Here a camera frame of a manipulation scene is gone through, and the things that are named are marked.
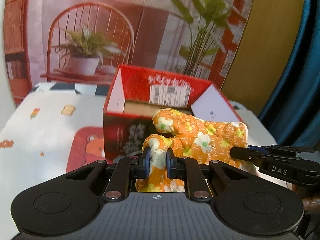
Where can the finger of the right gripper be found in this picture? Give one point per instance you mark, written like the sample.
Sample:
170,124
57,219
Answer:
246,154

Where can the white cartoon print tablecloth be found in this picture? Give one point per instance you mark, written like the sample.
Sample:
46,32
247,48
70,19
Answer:
46,136

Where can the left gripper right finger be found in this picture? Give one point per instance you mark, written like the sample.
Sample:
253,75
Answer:
171,165

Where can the orange floral oven mitt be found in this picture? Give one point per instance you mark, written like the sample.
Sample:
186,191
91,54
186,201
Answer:
189,137

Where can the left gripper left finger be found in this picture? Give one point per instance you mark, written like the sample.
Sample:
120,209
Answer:
144,164

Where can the printed living room backdrop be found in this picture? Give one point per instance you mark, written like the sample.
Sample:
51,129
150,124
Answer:
84,41

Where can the blue curtain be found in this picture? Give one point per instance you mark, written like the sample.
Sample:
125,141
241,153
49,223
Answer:
291,114

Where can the right hand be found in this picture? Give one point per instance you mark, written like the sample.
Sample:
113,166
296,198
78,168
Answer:
309,199

